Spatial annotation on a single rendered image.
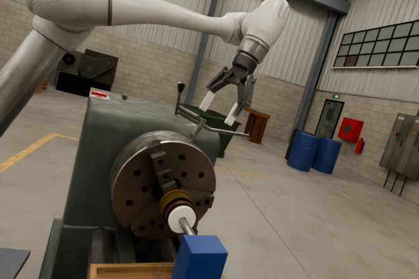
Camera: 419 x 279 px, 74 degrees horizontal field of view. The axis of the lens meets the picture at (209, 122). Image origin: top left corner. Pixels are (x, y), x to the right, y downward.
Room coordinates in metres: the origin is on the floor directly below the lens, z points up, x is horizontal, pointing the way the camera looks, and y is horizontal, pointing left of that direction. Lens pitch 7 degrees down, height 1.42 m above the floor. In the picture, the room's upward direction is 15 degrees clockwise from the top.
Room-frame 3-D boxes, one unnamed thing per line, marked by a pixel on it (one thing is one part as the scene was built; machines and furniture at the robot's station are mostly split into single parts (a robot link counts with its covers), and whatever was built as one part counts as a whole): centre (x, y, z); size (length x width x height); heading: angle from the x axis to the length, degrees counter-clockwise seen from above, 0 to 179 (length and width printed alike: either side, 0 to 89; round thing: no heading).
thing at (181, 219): (0.60, -0.02, 1.08); 0.13 x 0.07 x 0.07; 25
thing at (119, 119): (1.19, 0.27, 1.06); 0.59 x 0.48 x 0.39; 25
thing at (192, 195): (0.80, -0.03, 1.08); 0.12 x 0.11 x 0.05; 115
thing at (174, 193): (0.70, 0.02, 1.08); 0.09 x 0.09 x 0.09; 25
